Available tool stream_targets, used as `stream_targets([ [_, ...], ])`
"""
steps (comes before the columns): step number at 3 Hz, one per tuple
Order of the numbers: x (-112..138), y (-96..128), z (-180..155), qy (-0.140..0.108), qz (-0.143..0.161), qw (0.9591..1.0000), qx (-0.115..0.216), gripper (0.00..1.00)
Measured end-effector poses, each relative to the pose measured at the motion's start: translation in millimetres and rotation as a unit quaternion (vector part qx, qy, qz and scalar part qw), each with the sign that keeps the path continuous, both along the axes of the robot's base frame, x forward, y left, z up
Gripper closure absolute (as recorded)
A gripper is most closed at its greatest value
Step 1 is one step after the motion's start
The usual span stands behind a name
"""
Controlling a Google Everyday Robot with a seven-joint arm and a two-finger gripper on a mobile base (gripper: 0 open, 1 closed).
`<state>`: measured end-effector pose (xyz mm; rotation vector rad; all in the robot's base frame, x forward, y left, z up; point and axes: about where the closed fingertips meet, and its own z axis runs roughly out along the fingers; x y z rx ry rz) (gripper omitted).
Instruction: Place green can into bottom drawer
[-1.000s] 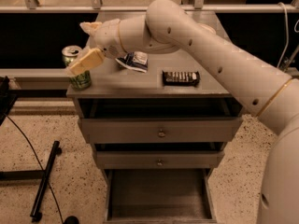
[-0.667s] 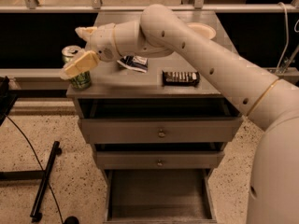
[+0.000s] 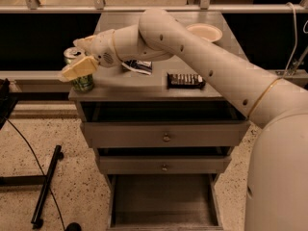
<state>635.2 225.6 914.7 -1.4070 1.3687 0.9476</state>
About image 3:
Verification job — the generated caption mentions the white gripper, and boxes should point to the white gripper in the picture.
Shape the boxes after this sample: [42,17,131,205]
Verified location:
[60,29,121,82]

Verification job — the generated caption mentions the green soda can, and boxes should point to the green soda can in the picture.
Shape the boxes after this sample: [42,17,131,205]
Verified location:
[64,47,94,92]

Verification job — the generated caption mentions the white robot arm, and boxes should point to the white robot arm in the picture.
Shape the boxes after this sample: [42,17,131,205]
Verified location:
[60,8,308,231]

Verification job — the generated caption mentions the grey top drawer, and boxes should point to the grey top drawer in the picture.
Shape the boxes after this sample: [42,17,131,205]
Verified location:
[81,121,250,148]

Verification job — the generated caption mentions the grey drawer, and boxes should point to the grey drawer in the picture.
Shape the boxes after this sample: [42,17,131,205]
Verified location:
[98,156,231,175]
[107,174,224,231]
[81,121,250,148]

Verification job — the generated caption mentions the grey drawer cabinet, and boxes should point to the grey drawer cabinet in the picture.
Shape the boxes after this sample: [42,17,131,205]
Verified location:
[67,11,270,231]

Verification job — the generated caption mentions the grey middle drawer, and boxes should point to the grey middle drawer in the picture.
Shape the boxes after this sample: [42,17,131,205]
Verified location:
[98,156,231,175]

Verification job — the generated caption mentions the grey bottom drawer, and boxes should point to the grey bottom drawer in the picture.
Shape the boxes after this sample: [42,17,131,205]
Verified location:
[107,174,224,231]

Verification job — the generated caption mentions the blue white chip bag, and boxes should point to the blue white chip bag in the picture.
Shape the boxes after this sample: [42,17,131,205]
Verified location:
[122,60,152,75]

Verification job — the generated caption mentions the black equipment at left edge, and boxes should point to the black equipment at left edge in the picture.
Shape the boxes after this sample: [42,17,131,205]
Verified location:
[0,79,18,130]

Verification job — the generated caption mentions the dark chocolate bar pack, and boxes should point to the dark chocolate bar pack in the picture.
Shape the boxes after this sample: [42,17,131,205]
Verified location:
[167,73,206,90]

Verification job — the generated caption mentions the white paper bowl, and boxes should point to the white paper bowl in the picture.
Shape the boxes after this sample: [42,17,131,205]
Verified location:
[187,23,222,42]

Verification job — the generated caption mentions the black floor stand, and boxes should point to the black floor stand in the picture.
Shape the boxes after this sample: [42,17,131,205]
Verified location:
[0,145,64,229]

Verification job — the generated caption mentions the black round object on floor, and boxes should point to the black round object on floor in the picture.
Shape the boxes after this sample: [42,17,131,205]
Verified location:
[65,222,82,231]

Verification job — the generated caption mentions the black cable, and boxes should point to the black cable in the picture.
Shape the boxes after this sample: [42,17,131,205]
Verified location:
[6,118,66,231]

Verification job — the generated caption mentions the white cable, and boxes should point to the white cable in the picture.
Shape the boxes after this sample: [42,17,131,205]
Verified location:
[282,2,308,79]

